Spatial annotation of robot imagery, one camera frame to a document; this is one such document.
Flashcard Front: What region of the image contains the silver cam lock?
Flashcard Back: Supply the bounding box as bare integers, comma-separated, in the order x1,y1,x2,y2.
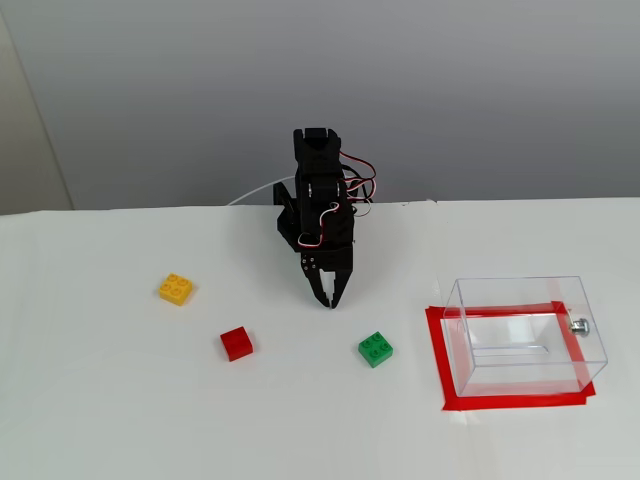
566,309,592,337

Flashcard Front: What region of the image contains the white cable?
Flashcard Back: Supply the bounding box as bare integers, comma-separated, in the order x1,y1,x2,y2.
227,175,296,206

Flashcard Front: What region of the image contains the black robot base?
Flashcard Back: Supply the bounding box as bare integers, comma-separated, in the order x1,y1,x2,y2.
272,182,304,251

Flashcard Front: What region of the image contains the transparent plastic box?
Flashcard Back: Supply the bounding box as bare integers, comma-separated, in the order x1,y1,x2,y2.
443,274,609,399

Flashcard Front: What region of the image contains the red white black servo wire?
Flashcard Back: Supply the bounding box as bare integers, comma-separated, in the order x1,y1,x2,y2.
297,154,377,249

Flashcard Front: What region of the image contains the yellow lego brick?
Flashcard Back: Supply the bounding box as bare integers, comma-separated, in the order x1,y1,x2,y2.
158,272,194,307

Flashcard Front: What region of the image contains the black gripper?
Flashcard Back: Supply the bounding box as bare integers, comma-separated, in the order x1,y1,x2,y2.
299,199,358,310

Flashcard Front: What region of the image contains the red tape frame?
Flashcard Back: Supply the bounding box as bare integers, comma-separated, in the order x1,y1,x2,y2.
424,300,597,412

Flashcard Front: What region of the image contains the green lego brick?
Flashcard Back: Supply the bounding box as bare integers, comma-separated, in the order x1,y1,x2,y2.
357,330,395,369

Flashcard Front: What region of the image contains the red lego brick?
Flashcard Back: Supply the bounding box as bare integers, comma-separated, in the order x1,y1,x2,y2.
219,325,255,362

